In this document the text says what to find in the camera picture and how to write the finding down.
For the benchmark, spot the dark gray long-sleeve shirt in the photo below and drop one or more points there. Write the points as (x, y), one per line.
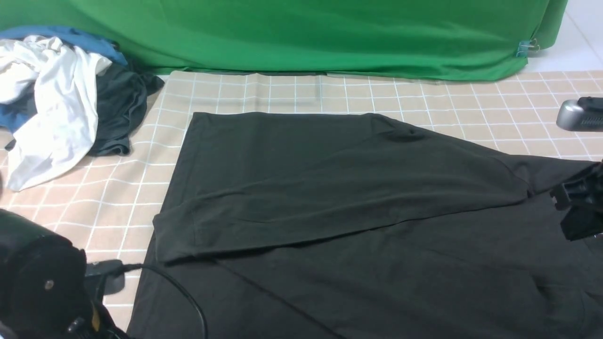
(333, 226)

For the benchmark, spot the beige checkered tablecloth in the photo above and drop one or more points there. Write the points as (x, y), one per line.
(106, 205)

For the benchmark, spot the blue binder clip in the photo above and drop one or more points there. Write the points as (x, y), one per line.
(527, 48)

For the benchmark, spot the blue crumpled garment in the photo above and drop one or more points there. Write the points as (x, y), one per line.
(70, 40)

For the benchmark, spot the dark crumpled garment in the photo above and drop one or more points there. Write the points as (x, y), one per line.
(122, 93)

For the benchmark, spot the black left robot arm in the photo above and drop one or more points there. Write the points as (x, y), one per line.
(49, 289)

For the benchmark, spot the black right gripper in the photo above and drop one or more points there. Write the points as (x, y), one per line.
(582, 198)

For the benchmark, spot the green backdrop cloth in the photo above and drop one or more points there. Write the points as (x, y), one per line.
(456, 40)

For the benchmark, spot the white crumpled garment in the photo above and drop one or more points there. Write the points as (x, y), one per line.
(64, 128)

